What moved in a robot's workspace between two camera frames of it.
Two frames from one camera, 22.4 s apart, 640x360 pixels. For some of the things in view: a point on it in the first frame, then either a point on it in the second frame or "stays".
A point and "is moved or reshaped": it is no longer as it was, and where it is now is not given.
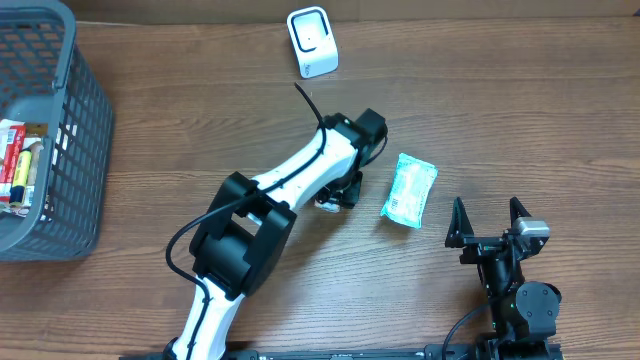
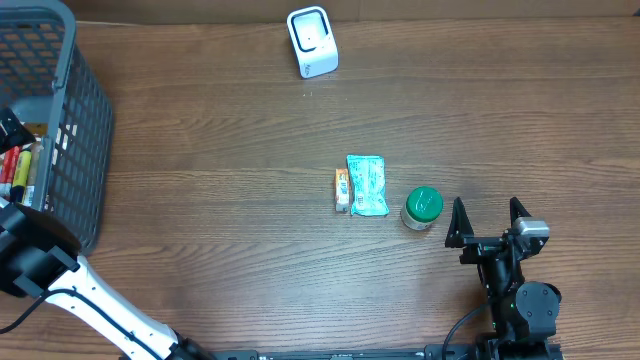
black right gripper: (459, 234) stays
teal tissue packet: (413, 180) → (367, 177)
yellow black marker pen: (16, 194) stays
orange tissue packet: (327, 206) is moved or reshaped
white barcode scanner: (313, 41) stays
